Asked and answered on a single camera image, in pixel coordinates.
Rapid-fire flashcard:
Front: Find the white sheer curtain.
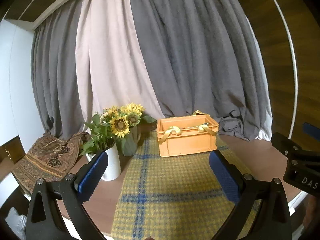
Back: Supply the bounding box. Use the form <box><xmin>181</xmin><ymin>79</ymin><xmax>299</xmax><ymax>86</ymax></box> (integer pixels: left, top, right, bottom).
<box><xmin>75</xmin><ymin>0</ymin><xmax>164</xmax><ymax>122</ymax></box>

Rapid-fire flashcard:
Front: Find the white curved cable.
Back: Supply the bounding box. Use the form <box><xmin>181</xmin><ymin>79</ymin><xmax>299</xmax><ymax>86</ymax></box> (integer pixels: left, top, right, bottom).
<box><xmin>260</xmin><ymin>0</ymin><xmax>299</xmax><ymax>140</ymax></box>

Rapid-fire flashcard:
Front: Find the right hand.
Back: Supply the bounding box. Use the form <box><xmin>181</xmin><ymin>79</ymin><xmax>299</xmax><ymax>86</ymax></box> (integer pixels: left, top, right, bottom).
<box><xmin>302</xmin><ymin>195</ymin><xmax>319</xmax><ymax>239</ymax></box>

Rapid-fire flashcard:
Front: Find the brown patterned fabric bag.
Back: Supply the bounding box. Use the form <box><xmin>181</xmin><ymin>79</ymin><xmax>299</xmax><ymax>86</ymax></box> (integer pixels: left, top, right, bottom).
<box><xmin>11</xmin><ymin>132</ymin><xmax>91</xmax><ymax>196</ymax></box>

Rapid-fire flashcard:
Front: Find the orange plastic crate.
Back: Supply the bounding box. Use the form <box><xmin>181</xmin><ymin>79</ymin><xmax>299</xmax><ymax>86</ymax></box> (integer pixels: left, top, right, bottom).
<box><xmin>156</xmin><ymin>111</ymin><xmax>219</xmax><ymax>157</ymax></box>

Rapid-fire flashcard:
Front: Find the sunflower bouquet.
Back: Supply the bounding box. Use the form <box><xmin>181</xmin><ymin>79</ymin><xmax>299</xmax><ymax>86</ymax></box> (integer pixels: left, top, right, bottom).
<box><xmin>80</xmin><ymin>102</ymin><xmax>156</xmax><ymax>155</ymax></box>

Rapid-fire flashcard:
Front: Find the grey curtain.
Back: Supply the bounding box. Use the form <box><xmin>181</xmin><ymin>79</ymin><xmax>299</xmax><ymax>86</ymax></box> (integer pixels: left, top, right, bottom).
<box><xmin>31</xmin><ymin>0</ymin><xmax>272</xmax><ymax>141</ymax></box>

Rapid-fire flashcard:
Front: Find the yellow blue plaid mat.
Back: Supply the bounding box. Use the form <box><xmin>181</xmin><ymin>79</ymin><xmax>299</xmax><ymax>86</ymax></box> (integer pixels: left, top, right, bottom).
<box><xmin>111</xmin><ymin>132</ymin><xmax>234</xmax><ymax>239</ymax></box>

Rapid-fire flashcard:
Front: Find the white vase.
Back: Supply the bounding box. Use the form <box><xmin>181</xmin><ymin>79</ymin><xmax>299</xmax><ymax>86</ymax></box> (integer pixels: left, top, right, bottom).
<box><xmin>98</xmin><ymin>142</ymin><xmax>121</xmax><ymax>181</ymax></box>

